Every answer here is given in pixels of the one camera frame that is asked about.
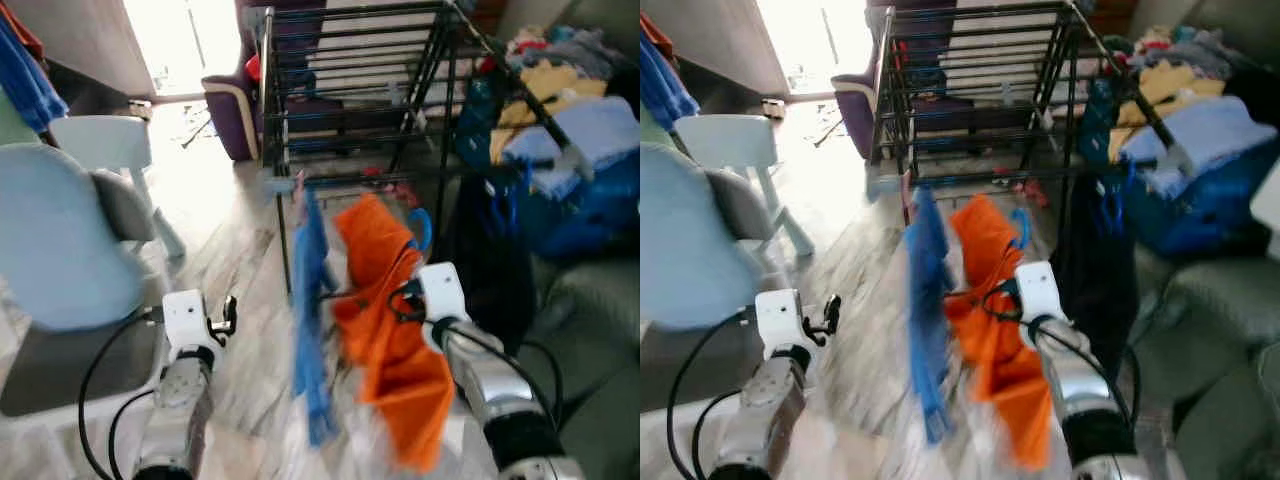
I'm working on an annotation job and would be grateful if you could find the orange shirt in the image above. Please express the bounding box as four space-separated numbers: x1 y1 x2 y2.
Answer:
330 193 456 474
945 193 1056 471

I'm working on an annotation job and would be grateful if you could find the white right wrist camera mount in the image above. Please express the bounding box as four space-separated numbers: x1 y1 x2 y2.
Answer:
1015 260 1066 323
418 262 473 326

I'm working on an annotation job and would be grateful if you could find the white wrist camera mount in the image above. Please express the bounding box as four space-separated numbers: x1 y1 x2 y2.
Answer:
755 290 809 351
1015 260 1066 323
418 262 473 326
162 290 213 351

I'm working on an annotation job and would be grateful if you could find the grey cloth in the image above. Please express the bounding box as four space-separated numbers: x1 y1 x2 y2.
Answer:
1165 28 1251 76
545 28 626 76

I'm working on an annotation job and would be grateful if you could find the grey folding chair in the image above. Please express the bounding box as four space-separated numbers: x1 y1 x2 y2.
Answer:
640 165 791 419
0 165 171 419

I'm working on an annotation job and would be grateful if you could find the black metal drying rack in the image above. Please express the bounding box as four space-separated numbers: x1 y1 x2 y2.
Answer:
866 0 1196 291
258 0 591 291

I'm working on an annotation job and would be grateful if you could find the pale blue plastic chair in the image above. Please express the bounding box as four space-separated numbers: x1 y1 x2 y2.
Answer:
672 113 816 259
48 115 188 263

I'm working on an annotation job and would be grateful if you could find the dark blue hanging cloth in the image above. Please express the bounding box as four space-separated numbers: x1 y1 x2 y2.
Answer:
0 15 69 136
640 30 701 131

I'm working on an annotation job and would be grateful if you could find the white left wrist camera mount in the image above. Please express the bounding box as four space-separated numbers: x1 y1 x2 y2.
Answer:
755 290 809 351
162 290 213 351

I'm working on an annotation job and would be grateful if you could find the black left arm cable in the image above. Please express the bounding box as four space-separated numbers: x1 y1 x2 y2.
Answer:
666 308 761 479
78 308 166 479

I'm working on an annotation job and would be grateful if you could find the green leather sofa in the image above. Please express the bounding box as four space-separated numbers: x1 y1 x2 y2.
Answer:
1130 255 1280 480
520 255 640 480

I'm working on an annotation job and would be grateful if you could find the dark navy garment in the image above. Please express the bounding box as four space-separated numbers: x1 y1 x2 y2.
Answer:
440 175 536 356
1050 175 1141 381

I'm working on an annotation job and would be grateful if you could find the white ribbed mattress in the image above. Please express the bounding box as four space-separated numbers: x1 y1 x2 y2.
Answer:
300 0 441 96
925 0 1066 96

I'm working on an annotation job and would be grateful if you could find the yellow cloth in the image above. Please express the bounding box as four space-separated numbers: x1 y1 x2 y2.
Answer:
1108 60 1226 166
488 60 608 166

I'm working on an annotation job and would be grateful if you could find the light blue chair cushion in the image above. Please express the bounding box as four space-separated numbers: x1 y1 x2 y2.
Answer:
0 143 146 331
640 143 766 331

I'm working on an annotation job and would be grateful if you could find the light blue towel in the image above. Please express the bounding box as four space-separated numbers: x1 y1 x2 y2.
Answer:
502 95 640 201
1120 95 1276 201

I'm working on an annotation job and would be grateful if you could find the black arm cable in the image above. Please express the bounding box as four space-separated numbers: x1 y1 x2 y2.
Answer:
78 308 166 479
386 280 566 406
666 308 761 479

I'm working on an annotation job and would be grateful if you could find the light blue shirt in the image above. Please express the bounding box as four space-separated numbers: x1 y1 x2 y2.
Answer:
905 185 956 446
290 185 341 446

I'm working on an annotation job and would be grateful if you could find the purple armchair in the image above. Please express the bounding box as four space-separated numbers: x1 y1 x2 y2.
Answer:
202 0 271 163
833 0 896 161

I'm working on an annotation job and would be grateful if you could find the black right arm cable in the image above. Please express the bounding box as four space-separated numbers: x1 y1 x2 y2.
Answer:
386 280 566 406

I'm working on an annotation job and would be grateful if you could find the white printer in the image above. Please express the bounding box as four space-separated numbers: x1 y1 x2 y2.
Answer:
1250 185 1280 263

